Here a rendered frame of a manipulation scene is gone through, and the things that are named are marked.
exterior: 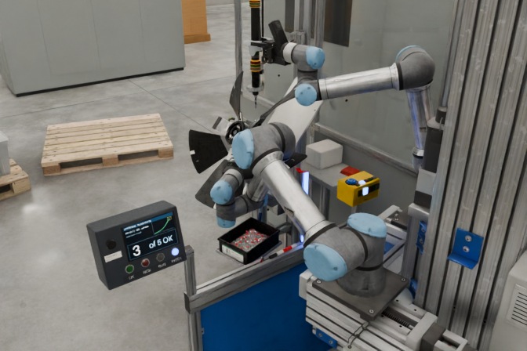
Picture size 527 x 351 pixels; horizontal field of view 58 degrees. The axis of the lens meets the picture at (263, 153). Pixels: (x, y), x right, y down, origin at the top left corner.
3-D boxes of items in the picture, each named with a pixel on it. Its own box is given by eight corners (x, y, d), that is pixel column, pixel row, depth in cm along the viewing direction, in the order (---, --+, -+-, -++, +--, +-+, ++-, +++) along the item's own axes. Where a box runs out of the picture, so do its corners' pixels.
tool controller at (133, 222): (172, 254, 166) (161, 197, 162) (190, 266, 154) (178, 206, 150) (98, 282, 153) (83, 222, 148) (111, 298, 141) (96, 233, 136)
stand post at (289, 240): (288, 296, 294) (293, 122, 246) (297, 305, 288) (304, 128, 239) (282, 299, 292) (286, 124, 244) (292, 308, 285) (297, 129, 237)
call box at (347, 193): (361, 190, 218) (363, 169, 214) (378, 199, 211) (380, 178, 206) (336, 200, 210) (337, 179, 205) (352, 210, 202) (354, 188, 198)
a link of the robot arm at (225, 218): (247, 222, 185) (247, 197, 180) (223, 232, 178) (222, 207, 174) (235, 213, 190) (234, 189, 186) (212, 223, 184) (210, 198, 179)
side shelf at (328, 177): (321, 156, 284) (321, 151, 283) (365, 179, 258) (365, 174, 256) (289, 166, 272) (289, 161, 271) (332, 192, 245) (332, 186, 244)
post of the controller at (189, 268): (193, 288, 174) (189, 244, 166) (197, 293, 172) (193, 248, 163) (185, 291, 172) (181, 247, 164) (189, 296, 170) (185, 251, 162)
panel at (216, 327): (344, 339, 247) (354, 233, 220) (347, 341, 246) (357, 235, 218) (205, 425, 204) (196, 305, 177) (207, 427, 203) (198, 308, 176)
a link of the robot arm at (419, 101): (420, 190, 186) (397, 56, 165) (414, 173, 199) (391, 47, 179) (452, 185, 183) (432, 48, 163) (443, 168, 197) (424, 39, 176)
